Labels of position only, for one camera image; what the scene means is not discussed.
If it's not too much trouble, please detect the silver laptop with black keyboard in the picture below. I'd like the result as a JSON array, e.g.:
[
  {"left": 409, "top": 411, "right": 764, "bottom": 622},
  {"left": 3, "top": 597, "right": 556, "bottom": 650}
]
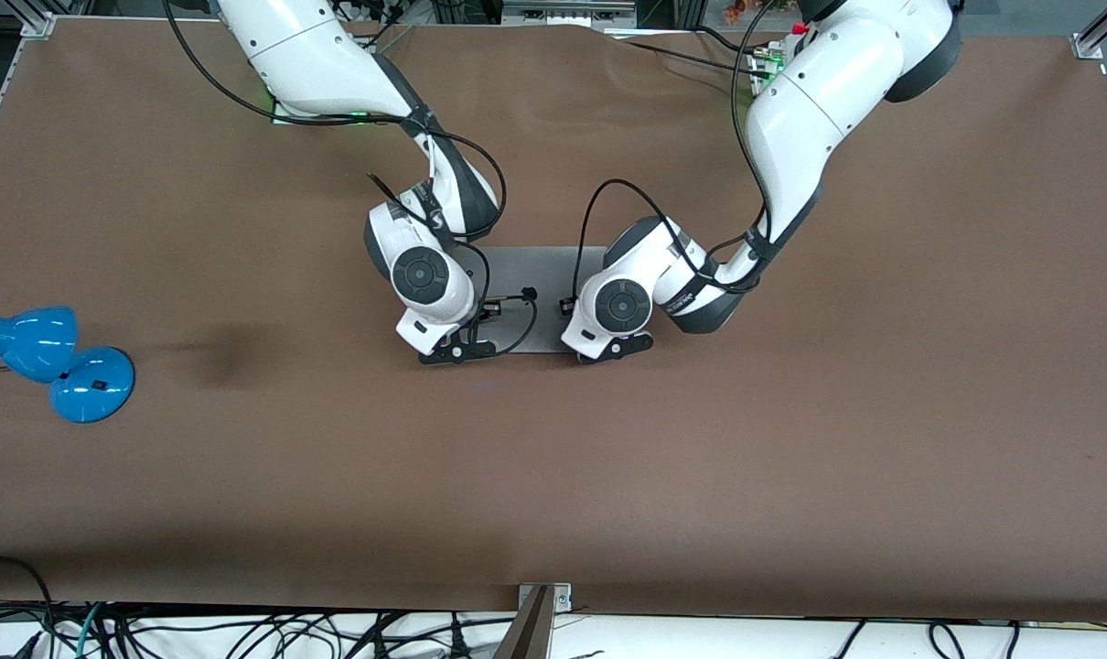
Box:
[{"left": 457, "top": 245, "right": 611, "bottom": 356}]

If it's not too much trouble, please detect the brown table cover mat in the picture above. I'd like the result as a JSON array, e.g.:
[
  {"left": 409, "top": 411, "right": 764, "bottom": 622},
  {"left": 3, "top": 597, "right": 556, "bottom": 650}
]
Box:
[{"left": 0, "top": 18, "right": 1107, "bottom": 625}]

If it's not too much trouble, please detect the green lit circuit board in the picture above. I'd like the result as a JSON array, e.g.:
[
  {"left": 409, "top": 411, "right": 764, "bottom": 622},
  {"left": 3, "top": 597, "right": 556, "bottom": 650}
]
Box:
[{"left": 747, "top": 20, "right": 811, "bottom": 94}]

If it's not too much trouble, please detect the blue desk lamp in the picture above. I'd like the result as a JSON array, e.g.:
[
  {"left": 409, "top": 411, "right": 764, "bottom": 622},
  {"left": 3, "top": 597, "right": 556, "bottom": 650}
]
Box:
[{"left": 0, "top": 307, "right": 136, "bottom": 425}]

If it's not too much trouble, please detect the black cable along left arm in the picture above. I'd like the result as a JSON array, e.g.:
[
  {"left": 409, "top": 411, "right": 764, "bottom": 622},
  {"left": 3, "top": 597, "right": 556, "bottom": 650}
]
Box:
[{"left": 572, "top": 0, "right": 806, "bottom": 303}]

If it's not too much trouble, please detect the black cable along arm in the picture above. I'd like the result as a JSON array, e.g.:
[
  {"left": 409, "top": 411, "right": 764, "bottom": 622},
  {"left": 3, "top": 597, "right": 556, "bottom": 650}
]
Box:
[
  {"left": 162, "top": 0, "right": 541, "bottom": 358},
  {"left": 572, "top": 0, "right": 806, "bottom": 303}
]

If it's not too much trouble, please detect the metal bracket with dark post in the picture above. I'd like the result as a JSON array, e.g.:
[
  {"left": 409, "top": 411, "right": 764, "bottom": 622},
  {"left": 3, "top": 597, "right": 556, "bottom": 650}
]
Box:
[{"left": 492, "top": 582, "right": 574, "bottom": 659}]

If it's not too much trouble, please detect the black cable along right arm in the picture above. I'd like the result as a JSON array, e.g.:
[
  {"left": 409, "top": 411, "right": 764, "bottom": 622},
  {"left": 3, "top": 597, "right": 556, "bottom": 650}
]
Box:
[{"left": 162, "top": 0, "right": 541, "bottom": 358}]

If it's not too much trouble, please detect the teal cable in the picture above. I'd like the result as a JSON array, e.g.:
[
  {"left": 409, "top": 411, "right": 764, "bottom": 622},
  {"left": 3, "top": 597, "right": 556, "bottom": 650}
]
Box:
[{"left": 73, "top": 602, "right": 108, "bottom": 659}]

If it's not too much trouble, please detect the black looped floor cable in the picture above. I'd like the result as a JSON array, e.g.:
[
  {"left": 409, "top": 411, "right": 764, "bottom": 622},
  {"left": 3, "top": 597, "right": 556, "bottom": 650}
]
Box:
[{"left": 0, "top": 555, "right": 57, "bottom": 642}]

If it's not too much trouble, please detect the aluminium frame profile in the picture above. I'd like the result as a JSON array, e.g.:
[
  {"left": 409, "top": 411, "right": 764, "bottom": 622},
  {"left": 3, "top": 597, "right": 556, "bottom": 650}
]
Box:
[
  {"left": 3, "top": 0, "right": 58, "bottom": 39},
  {"left": 1070, "top": 0, "right": 1107, "bottom": 61}
]

